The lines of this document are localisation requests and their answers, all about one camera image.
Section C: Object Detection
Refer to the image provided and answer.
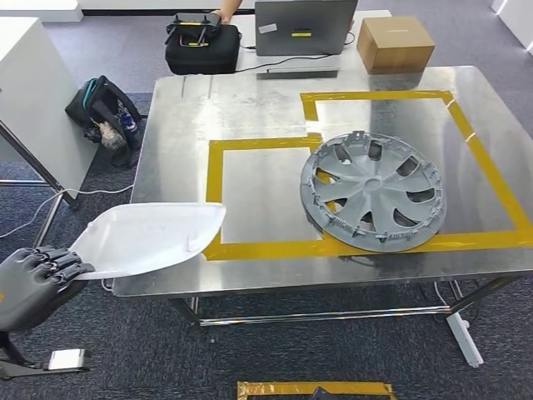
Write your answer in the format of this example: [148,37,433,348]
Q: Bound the person's hand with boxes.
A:
[210,7,232,26]

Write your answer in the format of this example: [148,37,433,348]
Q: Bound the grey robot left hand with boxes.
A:
[0,245,96,333]

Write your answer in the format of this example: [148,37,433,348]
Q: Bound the white curved plastic part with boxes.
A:
[69,202,227,281]

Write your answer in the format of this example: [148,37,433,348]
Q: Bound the stainless steel workbench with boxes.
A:
[112,66,533,333]

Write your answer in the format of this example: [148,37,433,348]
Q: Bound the yellow tape on workbench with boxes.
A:
[202,89,533,263]

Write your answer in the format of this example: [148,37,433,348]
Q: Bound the black controller with antennas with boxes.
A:
[165,12,222,48]

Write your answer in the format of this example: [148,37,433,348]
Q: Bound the black hard carry case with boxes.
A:
[164,24,241,76]

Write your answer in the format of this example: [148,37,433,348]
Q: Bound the grey laptop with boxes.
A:
[255,0,359,58]

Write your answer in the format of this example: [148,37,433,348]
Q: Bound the black backpack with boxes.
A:
[65,75,145,169]

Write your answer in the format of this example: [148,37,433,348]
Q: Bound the white table steel legs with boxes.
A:
[0,16,99,249]

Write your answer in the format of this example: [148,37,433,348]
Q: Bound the brown cardboard box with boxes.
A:
[357,15,437,75]

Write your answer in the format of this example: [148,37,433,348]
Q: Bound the white low platform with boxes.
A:
[0,0,84,23]

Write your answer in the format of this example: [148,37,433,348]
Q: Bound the grey wheel hubcap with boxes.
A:
[299,130,447,254]

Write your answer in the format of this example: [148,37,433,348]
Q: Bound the yellow floor tape square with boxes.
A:
[237,381,397,400]

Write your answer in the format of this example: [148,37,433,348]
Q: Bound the white plinth block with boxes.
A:
[491,0,533,53]

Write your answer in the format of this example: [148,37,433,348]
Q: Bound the white power strip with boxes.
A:
[446,312,485,368]

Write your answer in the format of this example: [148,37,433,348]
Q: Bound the black floor cable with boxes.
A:
[416,278,479,328]

